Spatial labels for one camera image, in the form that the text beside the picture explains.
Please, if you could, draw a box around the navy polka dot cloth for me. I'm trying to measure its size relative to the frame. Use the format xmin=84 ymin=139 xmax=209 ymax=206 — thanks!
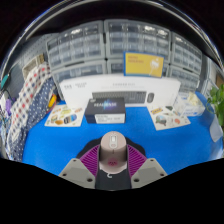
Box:
xmin=4 ymin=78 xmax=58 ymax=163

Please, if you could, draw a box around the colourful sticker sheet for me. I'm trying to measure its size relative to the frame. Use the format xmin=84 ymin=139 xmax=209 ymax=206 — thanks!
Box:
xmin=44 ymin=104 xmax=86 ymax=128
xmin=148 ymin=104 xmax=192 ymax=131

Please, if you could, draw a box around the yellow red toy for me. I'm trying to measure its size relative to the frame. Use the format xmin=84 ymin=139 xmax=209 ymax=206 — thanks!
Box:
xmin=48 ymin=94 xmax=58 ymax=110

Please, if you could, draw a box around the pink computer mouse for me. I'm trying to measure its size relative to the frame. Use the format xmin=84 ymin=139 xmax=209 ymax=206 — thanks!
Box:
xmin=99 ymin=130 xmax=129 ymax=175

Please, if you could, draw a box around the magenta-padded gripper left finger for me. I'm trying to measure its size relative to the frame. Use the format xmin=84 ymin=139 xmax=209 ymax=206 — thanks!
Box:
xmin=58 ymin=144 xmax=102 ymax=190

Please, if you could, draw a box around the long white keyboard box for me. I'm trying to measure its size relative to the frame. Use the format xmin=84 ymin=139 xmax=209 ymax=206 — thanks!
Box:
xmin=58 ymin=73 xmax=182 ymax=108

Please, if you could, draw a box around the yellow blue-edged box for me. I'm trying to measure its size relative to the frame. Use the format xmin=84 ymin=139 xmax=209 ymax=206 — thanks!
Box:
xmin=123 ymin=50 xmax=165 ymax=78

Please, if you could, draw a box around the grey pegboard panel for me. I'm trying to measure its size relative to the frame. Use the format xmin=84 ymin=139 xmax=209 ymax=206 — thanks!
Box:
xmin=18 ymin=33 xmax=61 ymax=81

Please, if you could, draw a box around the purple plastic bag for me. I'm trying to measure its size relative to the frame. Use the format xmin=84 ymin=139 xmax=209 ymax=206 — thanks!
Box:
xmin=3 ymin=98 xmax=13 ymax=116

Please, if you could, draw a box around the green potted plant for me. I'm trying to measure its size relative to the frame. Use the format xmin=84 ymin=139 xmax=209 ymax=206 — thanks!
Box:
xmin=205 ymin=83 xmax=224 ymax=144

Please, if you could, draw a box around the clear plastic container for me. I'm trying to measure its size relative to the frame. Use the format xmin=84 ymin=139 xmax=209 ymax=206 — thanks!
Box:
xmin=173 ymin=91 xmax=206 ymax=118

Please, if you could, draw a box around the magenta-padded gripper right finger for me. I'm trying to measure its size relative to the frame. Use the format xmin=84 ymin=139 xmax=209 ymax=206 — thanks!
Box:
xmin=126 ymin=144 xmax=168 ymax=190

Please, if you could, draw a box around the small black box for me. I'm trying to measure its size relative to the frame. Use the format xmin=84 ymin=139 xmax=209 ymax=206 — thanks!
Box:
xmin=84 ymin=97 xmax=127 ymax=125

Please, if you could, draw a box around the red blue checked cloth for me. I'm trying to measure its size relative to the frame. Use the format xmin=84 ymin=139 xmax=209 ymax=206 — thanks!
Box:
xmin=6 ymin=63 xmax=53 ymax=144

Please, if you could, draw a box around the woven wicker basket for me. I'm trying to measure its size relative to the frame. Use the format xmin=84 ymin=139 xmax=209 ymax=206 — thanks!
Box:
xmin=22 ymin=53 xmax=46 ymax=79

